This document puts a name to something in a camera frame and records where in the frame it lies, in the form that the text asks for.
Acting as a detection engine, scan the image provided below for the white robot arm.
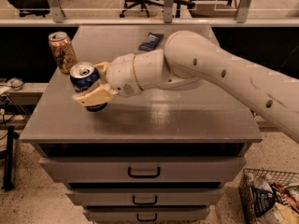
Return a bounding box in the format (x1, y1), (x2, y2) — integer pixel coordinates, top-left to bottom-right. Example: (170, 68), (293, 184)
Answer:
(71, 31), (299, 142)

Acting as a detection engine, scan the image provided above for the dark blue snack packet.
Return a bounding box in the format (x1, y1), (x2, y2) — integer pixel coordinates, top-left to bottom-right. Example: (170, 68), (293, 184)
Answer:
(138, 32), (164, 51)

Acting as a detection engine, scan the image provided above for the wire basket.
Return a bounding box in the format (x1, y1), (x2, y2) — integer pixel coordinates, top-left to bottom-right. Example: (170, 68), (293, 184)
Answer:
(239, 168), (299, 224)

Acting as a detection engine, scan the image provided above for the top grey drawer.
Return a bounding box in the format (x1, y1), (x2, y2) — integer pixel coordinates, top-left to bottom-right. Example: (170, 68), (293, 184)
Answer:
(39, 157), (246, 183)

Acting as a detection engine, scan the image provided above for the black floor stand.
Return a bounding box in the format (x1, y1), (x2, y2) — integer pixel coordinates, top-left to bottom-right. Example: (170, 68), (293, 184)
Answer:
(0, 126), (19, 191)

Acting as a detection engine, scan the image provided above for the blue pepsi can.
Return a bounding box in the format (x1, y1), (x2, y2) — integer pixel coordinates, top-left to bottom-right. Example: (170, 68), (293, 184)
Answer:
(70, 62), (107, 112)

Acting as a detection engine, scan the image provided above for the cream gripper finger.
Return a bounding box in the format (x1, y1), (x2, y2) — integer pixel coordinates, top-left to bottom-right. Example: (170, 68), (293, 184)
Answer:
(93, 62), (110, 76)
(72, 84), (117, 106)

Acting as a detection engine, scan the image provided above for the black office chair centre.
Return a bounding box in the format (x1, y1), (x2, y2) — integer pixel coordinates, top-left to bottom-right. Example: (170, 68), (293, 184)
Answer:
(119, 0), (196, 19)

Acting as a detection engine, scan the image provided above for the grey drawer cabinet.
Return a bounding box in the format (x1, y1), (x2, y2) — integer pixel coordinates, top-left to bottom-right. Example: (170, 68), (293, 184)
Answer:
(19, 24), (263, 224)

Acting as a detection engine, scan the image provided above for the dark blue chip bag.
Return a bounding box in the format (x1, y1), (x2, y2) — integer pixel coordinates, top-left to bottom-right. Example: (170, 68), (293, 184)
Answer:
(251, 187), (276, 217)

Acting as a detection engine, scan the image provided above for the yellow snack bag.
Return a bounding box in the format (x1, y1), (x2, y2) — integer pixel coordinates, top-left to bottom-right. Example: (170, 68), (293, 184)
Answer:
(275, 203), (299, 224)

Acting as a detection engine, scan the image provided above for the red snack bag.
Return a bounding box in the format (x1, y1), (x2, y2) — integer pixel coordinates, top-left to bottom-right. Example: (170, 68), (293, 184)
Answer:
(271, 183), (299, 212)

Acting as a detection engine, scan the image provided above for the middle grey drawer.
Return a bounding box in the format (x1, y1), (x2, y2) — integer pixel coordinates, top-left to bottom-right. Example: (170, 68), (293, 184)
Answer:
(66, 189), (223, 206)

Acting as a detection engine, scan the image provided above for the gold patterned drink can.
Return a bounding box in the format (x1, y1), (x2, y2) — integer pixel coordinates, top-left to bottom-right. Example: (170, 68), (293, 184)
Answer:
(49, 31), (78, 74)

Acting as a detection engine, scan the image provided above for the grey drawer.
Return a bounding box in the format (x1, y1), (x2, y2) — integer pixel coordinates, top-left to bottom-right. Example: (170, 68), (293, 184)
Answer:
(66, 189), (223, 206)
(39, 157), (246, 183)
(83, 207), (209, 222)

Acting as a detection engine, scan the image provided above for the bottom grey drawer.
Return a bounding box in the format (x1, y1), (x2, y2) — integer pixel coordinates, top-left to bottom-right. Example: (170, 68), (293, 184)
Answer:
(83, 207), (209, 222)

